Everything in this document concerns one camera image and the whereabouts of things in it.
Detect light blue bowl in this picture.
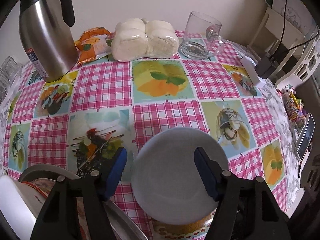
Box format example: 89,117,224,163
131,127,228,225

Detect large stainless steel plate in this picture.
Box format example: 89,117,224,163
17,163,148,240

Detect white bowl red floral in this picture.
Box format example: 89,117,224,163
0,175,47,239

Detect pink checkered tablecloth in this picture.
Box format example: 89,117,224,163
0,29,306,240

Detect smartphone on stand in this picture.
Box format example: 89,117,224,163
296,113,316,160

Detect colourful candy pack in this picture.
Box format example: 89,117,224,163
281,86,305,122

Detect orange snack packet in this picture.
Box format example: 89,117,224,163
74,27,113,64

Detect wrapped white steamed buns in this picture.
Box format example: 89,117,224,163
111,18,180,62

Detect white small box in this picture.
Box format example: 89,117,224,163
240,56,266,88

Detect black power adapter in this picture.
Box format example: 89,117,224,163
254,56,278,79

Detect glass ashtray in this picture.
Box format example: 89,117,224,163
179,41,213,60

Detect stainless steel thermos jug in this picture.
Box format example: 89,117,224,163
18,0,79,82

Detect upturned clear glass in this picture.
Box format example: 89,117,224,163
1,56,22,81

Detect white plastic basket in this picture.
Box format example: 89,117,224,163
247,0,319,90

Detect clear glass mug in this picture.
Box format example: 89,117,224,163
180,11,225,57

